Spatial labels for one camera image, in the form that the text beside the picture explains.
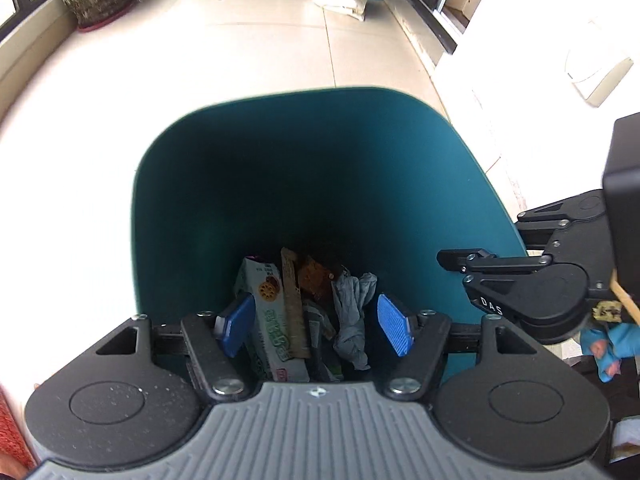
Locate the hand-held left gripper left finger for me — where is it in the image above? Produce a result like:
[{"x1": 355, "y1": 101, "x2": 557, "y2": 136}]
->
[{"x1": 95, "y1": 292, "x2": 257, "y2": 402}]

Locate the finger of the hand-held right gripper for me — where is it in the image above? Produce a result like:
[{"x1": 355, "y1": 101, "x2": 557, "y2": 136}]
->
[
  {"x1": 436, "y1": 248, "x2": 553, "y2": 276},
  {"x1": 516, "y1": 194, "x2": 583, "y2": 250}
]

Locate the grey paper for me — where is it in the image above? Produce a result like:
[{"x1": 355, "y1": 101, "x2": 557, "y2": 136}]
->
[{"x1": 331, "y1": 270, "x2": 379, "y2": 371}]

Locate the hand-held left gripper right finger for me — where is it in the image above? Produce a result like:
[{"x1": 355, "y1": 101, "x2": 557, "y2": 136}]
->
[{"x1": 377, "y1": 293, "x2": 532, "y2": 402}]

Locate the crumpled printed plastic wrapper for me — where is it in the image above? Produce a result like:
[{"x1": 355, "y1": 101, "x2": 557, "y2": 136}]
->
[{"x1": 302, "y1": 300, "x2": 346, "y2": 384}]

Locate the green cookie box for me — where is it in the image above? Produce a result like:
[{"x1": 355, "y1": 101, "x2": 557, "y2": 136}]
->
[{"x1": 234, "y1": 256, "x2": 311, "y2": 384}]

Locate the wooden stick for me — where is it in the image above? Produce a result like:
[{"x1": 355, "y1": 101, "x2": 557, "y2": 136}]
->
[{"x1": 611, "y1": 270, "x2": 640, "y2": 327}]

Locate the brown snack packet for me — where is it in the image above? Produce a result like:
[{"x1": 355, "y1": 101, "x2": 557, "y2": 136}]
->
[{"x1": 297, "y1": 255, "x2": 341, "y2": 304}]

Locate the beige wall box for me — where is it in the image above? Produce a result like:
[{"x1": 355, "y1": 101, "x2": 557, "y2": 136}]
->
[{"x1": 565, "y1": 45, "x2": 635, "y2": 107}]

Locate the teal plastic trash bin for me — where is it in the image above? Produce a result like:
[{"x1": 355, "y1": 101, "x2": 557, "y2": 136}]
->
[{"x1": 131, "y1": 87, "x2": 529, "y2": 392}]

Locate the white paper sheet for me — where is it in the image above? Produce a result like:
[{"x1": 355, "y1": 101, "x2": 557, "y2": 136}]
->
[{"x1": 607, "y1": 417, "x2": 640, "y2": 464}]

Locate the yellow patterned small item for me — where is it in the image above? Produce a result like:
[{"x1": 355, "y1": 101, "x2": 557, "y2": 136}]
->
[{"x1": 592, "y1": 300, "x2": 624, "y2": 324}]

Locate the red fuzzy cloth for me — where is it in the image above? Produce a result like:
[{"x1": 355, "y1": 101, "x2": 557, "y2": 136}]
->
[{"x1": 0, "y1": 385, "x2": 37, "y2": 472}]

